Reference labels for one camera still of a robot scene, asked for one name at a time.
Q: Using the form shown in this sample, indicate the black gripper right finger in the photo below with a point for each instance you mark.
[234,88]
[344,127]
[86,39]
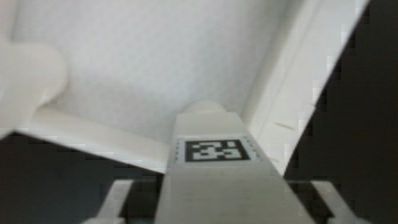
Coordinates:
[324,203]

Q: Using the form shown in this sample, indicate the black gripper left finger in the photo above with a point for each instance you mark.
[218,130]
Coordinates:
[129,206]

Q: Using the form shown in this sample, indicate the white desk leg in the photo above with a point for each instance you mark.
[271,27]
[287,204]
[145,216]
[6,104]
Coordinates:
[33,81]
[223,188]

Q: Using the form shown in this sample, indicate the white desk top tray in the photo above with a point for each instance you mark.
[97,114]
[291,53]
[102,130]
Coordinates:
[163,52]

